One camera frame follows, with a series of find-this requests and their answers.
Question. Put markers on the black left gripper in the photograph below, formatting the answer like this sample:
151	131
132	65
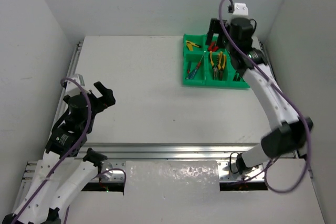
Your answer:
97	100

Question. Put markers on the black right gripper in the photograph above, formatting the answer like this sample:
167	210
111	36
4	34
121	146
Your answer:
215	24

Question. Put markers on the red utility knife top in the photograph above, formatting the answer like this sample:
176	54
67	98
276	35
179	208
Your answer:
210	44

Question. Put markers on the red utility knife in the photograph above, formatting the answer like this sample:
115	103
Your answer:
213	48
210	44

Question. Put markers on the yellow pliers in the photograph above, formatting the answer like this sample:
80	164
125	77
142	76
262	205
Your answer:
213	63
221	65

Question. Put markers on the yellow utility knife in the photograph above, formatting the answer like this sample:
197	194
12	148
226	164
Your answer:
190	45

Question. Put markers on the blue screwdriver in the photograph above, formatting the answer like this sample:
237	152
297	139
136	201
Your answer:
198	65
188	68
192	74

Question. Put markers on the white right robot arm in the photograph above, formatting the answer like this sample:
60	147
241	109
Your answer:
288	130

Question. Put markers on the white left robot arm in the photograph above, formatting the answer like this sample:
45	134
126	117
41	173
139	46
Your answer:
48	199

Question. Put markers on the green compartment tray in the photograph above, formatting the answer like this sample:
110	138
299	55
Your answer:
204	76

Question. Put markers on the white front cover panel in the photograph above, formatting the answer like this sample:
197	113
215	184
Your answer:
189	192

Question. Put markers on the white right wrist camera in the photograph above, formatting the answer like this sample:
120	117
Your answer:
238	9

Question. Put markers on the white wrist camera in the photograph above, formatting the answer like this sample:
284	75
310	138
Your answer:
238	9
71	89

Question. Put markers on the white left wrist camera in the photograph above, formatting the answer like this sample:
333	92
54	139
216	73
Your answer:
71	89

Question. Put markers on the aluminium frame rail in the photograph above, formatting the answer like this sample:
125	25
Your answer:
165	151

